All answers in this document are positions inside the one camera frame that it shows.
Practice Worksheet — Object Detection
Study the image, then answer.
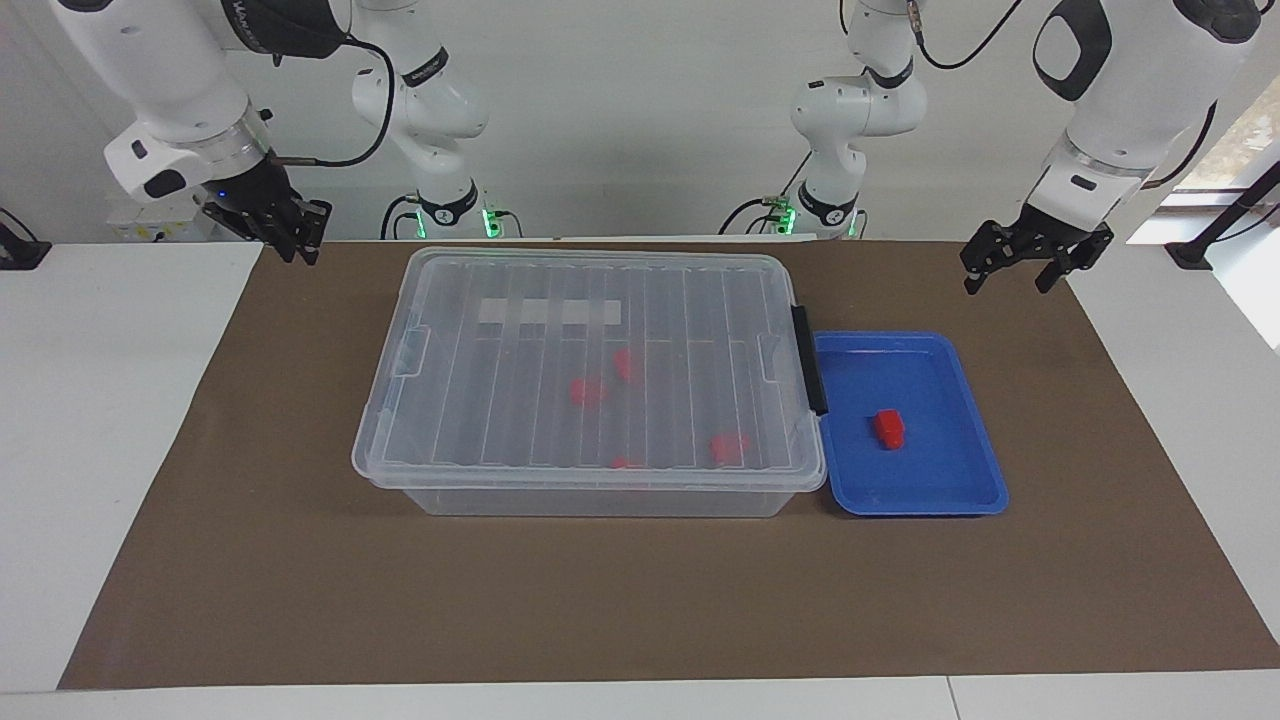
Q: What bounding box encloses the black clamp stand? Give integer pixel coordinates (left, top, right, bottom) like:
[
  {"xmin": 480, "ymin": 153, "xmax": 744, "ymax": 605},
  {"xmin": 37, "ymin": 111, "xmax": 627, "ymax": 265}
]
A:
[{"xmin": 1165, "ymin": 160, "xmax": 1280, "ymax": 271}]

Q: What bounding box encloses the brown table mat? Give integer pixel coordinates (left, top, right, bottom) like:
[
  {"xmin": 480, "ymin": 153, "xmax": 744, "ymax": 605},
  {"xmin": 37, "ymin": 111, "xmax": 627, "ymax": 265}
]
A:
[{"xmin": 57, "ymin": 238, "xmax": 1280, "ymax": 691}]

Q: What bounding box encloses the white power box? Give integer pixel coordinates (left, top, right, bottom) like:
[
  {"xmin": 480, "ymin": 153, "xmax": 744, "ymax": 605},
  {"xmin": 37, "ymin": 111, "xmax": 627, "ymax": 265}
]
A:
[{"xmin": 108, "ymin": 203, "xmax": 206, "ymax": 243}]

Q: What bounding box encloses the blue plastic tray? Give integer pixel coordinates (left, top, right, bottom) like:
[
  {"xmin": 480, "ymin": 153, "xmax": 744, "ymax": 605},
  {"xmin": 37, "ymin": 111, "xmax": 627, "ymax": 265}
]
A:
[{"xmin": 812, "ymin": 331, "xmax": 1010, "ymax": 517}]

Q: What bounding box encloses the black right base cable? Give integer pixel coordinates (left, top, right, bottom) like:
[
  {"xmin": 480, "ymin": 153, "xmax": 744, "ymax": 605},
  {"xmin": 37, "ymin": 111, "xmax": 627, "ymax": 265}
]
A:
[{"xmin": 380, "ymin": 193, "xmax": 426, "ymax": 241}]

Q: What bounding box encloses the black box latch handle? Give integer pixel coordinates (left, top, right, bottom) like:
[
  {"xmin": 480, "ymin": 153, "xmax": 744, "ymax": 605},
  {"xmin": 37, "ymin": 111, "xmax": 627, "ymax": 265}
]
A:
[{"xmin": 790, "ymin": 305, "xmax": 830, "ymax": 416}]

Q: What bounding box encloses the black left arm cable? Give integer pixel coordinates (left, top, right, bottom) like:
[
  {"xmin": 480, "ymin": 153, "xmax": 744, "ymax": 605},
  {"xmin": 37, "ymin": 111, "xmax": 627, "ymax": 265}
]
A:
[{"xmin": 1148, "ymin": 100, "xmax": 1219, "ymax": 189}]

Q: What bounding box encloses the black left base cable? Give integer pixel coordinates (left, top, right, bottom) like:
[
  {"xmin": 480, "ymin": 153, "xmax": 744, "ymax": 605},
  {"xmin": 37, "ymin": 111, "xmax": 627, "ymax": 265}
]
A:
[{"xmin": 718, "ymin": 150, "xmax": 813, "ymax": 237}]

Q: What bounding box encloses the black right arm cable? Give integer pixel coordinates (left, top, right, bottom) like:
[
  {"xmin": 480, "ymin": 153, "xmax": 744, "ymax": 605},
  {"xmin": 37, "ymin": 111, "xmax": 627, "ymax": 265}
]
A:
[{"xmin": 272, "ymin": 35, "xmax": 396, "ymax": 169}]

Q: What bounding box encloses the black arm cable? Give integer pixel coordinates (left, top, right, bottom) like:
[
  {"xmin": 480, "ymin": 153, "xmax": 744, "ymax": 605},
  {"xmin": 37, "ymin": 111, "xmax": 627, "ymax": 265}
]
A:
[
  {"xmin": 1148, "ymin": 100, "xmax": 1219, "ymax": 189},
  {"xmin": 272, "ymin": 35, "xmax": 396, "ymax": 169}
]

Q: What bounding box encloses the black base cable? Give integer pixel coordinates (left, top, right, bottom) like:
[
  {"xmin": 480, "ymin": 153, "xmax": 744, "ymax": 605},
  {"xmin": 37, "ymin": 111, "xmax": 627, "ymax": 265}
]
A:
[
  {"xmin": 718, "ymin": 150, "xmax": 813, "ymax": 237},
  {"xmin": 380, "ymin": 193, "xmax": 426, "ymax": 241}
]

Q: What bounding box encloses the clear ribbed plastic lid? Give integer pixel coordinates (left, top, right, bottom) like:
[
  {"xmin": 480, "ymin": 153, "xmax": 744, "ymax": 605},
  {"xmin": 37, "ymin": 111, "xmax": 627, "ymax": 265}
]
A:
[{"xmin": 351, "ymin": 247, "xmax": 829, "ymax": 493}]

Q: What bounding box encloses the clear plastic storage box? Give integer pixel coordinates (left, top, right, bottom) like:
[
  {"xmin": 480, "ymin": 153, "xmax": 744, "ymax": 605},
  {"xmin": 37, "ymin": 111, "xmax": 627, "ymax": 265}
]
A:
[{"xmin": 351, "ymin": 247, "xmax": 829, "ymax": 518}]

